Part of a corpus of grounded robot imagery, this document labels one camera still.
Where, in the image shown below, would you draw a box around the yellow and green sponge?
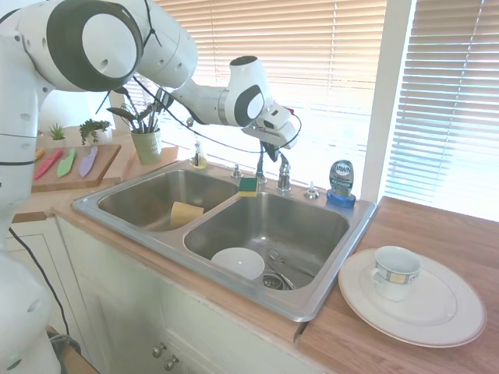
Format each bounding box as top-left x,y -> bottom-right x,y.
238,177 -> 260,198

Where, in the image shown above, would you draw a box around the blue Dawn dish soap bottle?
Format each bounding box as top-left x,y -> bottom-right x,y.
325,158 -> 358,210

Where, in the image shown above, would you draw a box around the white kitchen cabinet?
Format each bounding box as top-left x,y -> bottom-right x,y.
3,216 -> 324,374

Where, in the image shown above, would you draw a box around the white patterned teacup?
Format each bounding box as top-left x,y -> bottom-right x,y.
368,245 -> 423,302

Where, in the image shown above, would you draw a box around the wooden cutting board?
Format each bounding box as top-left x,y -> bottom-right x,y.
30,143 -> 122,194

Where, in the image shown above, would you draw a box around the dark-leaf plant in green pot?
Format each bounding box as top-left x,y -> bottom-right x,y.
107,87 -> 175,165

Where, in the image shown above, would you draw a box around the green plastic knife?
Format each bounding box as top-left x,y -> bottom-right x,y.
56,147 -> 77,179

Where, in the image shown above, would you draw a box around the large white plate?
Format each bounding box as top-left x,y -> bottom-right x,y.
337,247 -> 487,349

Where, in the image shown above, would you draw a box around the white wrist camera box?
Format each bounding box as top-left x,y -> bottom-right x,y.
260,101 -> 295,132

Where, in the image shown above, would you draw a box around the trailing plant in white pot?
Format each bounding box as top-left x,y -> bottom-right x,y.
79,118 -> 114,147

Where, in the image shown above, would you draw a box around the chrome faucet handle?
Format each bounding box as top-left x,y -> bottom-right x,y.
276,153 -> 293,192

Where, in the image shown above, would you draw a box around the red plastic knife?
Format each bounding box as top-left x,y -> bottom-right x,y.
33,149 -> 64,181

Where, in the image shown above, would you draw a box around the yellow sponge in basin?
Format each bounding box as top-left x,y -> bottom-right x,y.
170,201 -> 205,228

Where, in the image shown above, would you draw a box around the stainless steel double sink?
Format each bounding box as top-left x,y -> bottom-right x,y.
71,160 -> 379,323

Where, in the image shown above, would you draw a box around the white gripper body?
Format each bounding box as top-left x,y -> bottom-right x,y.
241,119 -> 302,151

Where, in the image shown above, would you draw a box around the white bowl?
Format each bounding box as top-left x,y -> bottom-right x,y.
211,246 -> 266,281

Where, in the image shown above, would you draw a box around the wide window blind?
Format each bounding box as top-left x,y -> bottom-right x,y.
124,0 -> 388,189

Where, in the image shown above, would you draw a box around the tall window blind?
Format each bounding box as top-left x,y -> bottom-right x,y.
384,0 -> 499,224

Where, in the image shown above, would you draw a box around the wooden stand top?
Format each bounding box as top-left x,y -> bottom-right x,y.
44,325 -> 101,374

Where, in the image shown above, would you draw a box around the purple plastic knife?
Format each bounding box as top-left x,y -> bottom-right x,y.
79,146 -> 99,179

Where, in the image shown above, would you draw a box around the small spiky succulent plant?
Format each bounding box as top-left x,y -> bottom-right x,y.
47,122 -> 67,148

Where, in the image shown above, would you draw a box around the small glass bottle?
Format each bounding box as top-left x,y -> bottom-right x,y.
190,138 -> 210,170

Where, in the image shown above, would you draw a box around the metal drain strainer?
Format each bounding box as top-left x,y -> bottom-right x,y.
261,273 -> 294,291

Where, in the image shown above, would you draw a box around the black cable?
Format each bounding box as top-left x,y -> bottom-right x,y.
7,228 -> 71,338
95,0 -> 303,155

